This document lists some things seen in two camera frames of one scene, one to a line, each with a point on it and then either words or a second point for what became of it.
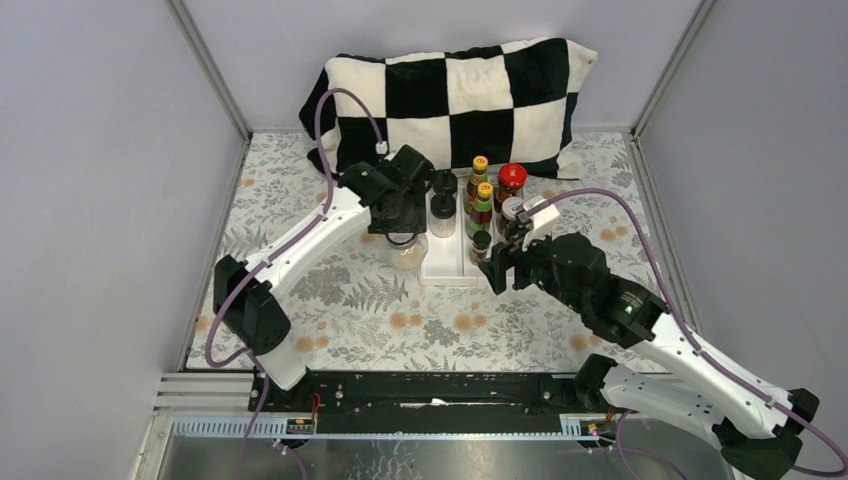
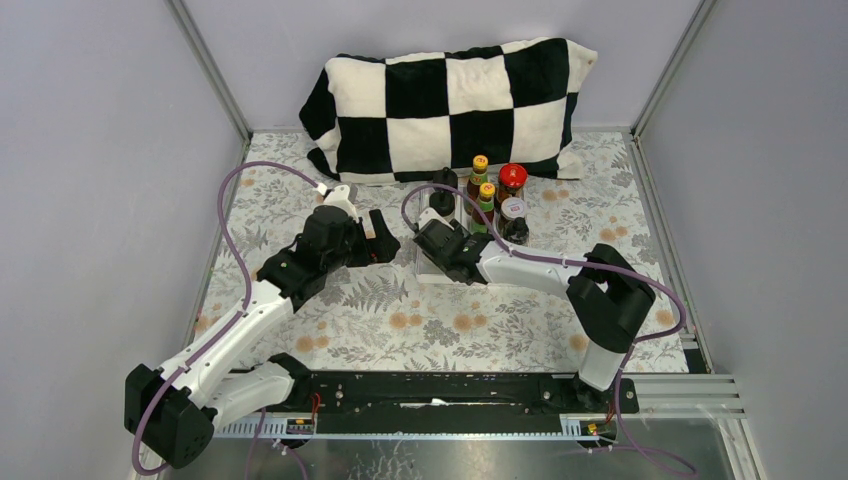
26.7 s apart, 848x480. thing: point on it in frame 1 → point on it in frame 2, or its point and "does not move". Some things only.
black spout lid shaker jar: (445, 182) does not move
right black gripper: (502, 257) → (459, 228)
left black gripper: (412, 221) → (373, 251)
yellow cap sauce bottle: (482, 210) does not move
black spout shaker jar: (443, 214) does not move
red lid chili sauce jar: (512, 178) does not move
